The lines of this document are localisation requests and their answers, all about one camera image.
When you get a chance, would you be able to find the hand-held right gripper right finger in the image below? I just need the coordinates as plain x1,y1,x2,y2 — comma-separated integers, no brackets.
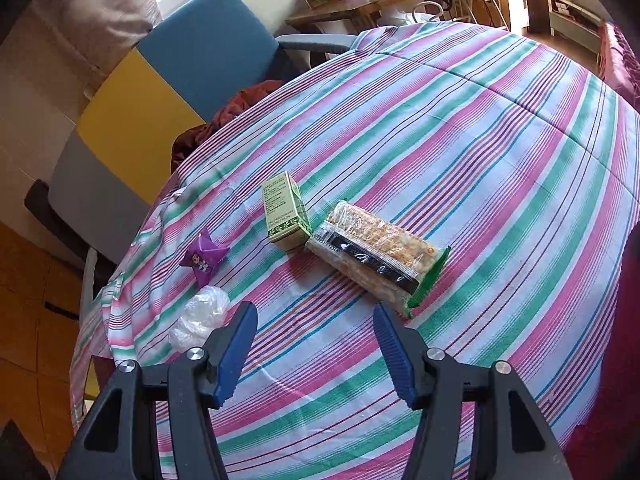
372,302,576,480

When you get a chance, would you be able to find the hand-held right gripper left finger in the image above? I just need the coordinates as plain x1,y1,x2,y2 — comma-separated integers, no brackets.
55,301,259,480

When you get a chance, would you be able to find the cracker packet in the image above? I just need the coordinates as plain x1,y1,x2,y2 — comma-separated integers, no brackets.
305,200,452,320

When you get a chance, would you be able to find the white plastic bag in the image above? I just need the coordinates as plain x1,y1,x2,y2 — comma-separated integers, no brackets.
168,285,231,351

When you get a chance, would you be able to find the purple snack packet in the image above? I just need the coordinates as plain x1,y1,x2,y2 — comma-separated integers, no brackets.
180,227,230,274

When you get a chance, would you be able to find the small green box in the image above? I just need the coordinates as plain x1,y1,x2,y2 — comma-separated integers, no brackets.
261,170,314,252

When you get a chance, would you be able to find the striped tablecloth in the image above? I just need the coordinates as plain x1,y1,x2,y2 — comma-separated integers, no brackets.
70,22,640,480

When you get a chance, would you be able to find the dark red cloth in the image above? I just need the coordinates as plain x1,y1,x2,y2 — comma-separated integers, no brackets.
171,80,291,173

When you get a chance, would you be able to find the grey yellow blue chair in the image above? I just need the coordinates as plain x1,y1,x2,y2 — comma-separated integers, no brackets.
50,0,361,271

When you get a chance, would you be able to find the wooden side table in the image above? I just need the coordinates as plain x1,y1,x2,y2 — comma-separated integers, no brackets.
285,0,446,33

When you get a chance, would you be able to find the red blanket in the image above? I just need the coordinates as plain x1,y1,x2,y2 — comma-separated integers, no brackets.
565,22,640,480

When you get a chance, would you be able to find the white shelf unit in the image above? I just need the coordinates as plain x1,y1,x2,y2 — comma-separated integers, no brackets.
545,0,601,53

